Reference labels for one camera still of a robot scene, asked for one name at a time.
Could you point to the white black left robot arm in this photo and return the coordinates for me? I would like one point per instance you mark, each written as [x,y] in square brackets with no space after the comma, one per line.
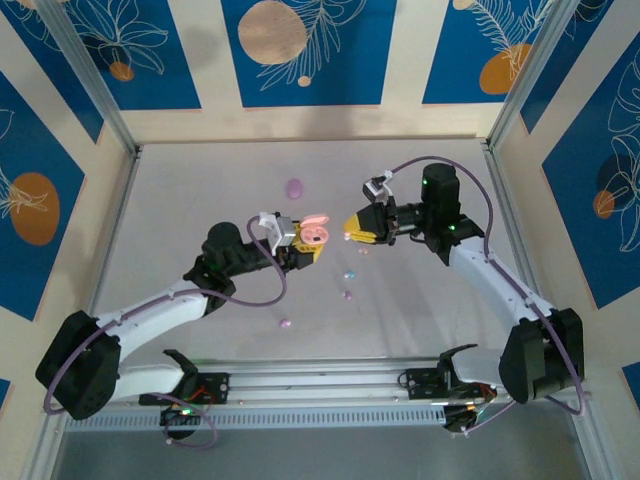
[150,315]

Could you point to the blue floral wall poster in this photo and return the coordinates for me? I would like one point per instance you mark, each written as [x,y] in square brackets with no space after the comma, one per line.
[554,75]
[55,75]
[165,75]
[575,225]
[20,150]

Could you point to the aluminium side rail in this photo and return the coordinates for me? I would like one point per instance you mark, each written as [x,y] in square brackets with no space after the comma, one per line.
[501,200]
[121,210]

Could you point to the blue poster with beige circle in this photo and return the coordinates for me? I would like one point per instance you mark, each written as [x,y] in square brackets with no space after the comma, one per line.
[350,75]

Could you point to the pink earbud charging case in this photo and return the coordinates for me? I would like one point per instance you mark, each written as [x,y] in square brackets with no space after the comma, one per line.
[315,234]

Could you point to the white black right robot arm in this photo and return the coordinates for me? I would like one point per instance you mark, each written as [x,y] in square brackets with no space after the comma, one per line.
[490,280]

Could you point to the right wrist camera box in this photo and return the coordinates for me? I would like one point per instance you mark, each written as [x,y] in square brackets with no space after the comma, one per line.
[374,189]

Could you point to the black controller board with LED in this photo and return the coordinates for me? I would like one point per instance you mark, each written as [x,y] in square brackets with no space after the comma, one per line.
[457,417]
[172,417]

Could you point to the aluminium corner post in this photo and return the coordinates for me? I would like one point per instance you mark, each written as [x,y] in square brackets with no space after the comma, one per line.
[530,65]
[86,65]

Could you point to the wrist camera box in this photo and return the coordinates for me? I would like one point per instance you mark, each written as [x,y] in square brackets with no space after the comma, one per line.
[282,230]
[374,189]

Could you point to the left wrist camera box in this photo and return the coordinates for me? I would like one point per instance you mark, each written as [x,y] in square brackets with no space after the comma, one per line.
[282,230]

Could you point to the blue poster with fern drawing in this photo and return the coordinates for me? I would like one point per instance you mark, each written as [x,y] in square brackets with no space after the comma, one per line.
[450,60]

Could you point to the purple earbud charging case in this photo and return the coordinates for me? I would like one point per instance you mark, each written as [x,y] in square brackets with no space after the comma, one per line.
[294,188]

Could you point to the aluminium base frame rail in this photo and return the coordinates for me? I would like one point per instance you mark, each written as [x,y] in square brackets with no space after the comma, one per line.
[320,385]

